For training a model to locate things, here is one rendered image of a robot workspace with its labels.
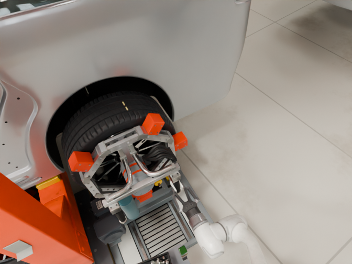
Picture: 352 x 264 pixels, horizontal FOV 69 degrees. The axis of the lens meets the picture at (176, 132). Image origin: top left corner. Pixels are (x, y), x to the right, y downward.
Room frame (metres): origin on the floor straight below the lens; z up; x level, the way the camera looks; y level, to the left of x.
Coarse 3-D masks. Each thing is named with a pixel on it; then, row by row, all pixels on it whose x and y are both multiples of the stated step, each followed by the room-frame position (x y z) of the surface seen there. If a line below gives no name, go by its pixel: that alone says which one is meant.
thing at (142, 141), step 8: (128, 128) 0.84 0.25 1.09; (112, 136) 0.80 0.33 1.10; (136, 144) 0.86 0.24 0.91; (144, 144) 1.03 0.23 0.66; (152, 144) 0.90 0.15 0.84; (160, 144) 0.94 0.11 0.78; (144, 152) 0.89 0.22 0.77; (104, 160) 0.79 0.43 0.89; (112, 160) 0.80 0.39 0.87; (120, 160) 0.83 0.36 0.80; (104, 168) 0.86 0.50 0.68; (112, 168) 0.79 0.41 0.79; (96, 176) 0.76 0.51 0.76; (104, 176) 0.79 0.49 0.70; (112, 176) 0.80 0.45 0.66; (120, 176) 0.80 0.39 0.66
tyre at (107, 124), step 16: (112, 96) 1.01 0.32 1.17; (128, 96) 1.02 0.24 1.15; (144, 96) 1.07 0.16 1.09; (80, 112) 0.94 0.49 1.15; (96, 112) 0.90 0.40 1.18; (112, 112) 0.89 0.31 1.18; (128, 112) 0.89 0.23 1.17; (144, 112) 0.91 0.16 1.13; (160, 112) 0.98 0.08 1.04; (64, 128) 0.91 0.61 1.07; (80, 128) 0.84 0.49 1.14; (96, 128) 0.80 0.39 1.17; (112, 128) 0.81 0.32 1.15; (64, 144) 0.84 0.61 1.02; (80, 144) 0.76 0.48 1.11; (96, 144) 0.76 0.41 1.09
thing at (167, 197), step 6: (168, 180) 0.98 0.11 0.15; (168, 186) 0.91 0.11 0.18; (162, 198) 0.83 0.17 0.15; (168, 198) 0.82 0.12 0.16; (150, 204) 0.79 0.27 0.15; (156, 204) 0.78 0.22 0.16; (162, 204) 0.80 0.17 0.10; (144, 210) 0.74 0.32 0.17; (150, 210) 0.75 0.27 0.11; (126, 216) 0.71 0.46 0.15; (138, 216) 0.71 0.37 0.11; (126, 222) 0.67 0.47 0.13
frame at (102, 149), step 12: (132, 132) 0.80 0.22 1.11; (144, 132) 0.79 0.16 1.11; (168, 132) 0.88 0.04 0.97; (108, 144) 0.75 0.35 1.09; (120, 144) 0.73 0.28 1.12; (168, 144) 0.83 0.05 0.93; (96, 156) 0.69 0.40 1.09; (96, 168) 0.67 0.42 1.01; (156, 168) 0.83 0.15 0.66; (84, 180) 0.63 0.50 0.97; (96, 192) 0.64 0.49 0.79; (108, 192) 0.67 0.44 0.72
